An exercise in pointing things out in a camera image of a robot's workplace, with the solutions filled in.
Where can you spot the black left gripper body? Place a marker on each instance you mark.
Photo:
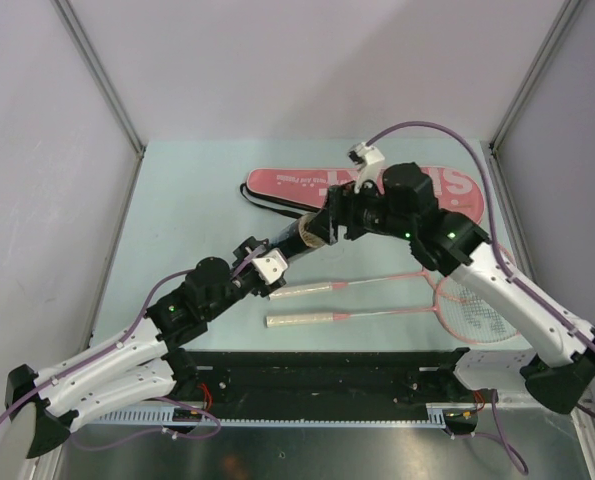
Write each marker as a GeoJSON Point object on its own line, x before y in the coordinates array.
{"type": "Point", "coordinates": [243, 267]}

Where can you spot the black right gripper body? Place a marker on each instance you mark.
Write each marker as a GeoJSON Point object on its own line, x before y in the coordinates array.
{"type": "Point", "coordinates": [363, 210]}

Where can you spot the black shuttlecock tube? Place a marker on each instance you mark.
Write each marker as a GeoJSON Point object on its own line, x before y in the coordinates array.
{"type": "Point", "coordinates": [290, 244]}

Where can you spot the white shuttlecock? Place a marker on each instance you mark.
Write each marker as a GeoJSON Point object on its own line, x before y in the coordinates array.
{"type": "Point", "coordinates": [310, 240]}

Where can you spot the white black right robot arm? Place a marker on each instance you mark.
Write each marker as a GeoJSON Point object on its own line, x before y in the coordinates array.
{"type": "Point", "coordinates": [405, 207]}

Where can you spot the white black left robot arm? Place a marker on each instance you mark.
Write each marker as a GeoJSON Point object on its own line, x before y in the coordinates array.
{"type": "Point", "coordinates": [146, 360]}

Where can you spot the upper pink badminton racket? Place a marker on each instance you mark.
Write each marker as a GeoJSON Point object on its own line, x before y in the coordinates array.
{"type": "Point", "coordinates": [445, 287]}

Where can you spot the pink badminton racket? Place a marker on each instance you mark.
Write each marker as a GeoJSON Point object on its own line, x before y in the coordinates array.
{"type": "Point", "coordinates": [473, 322]}
{"type": "Point", "coordinates": [445, 287]}

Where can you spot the lower pink badminton racket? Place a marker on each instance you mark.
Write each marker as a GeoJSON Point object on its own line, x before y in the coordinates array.
{"type": "Point", "coordinates": [473, 322]}

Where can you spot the pink racket bag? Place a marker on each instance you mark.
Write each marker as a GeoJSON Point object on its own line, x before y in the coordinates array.
{"type": "Point", "coordinates": [305, 189]}

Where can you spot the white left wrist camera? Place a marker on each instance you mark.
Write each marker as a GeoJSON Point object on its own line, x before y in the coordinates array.
{"type": "Point", "coordinates": [271, 266]}

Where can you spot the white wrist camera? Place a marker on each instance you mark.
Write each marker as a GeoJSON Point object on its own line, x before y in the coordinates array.
{"type": "Point", "coordinates": [271, 266]}
{"type": "Point", "coordinates": [369, 162]}

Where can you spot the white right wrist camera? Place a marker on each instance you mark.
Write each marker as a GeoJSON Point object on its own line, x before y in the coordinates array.
{"type": "Point", "coordinates": [369, 162]}

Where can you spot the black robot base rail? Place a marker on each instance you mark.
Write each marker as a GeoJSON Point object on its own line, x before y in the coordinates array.
{"type": "Point", "coordinates": [320, 387]}

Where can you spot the right aluminium frame post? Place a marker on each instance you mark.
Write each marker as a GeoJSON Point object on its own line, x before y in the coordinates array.
{"type": "Point", "coordinates": [552, 43]}

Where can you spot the aluminium frame post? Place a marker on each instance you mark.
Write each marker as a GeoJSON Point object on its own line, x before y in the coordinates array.
{"type": "Point", "coordinates": [93, 62]}
{"type": "Point", "coordinates": [552, 43]}

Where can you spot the left aluminium frame post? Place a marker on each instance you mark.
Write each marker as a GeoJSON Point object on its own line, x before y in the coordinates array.
{"type": "Point", "coordinates": [93, 62]}

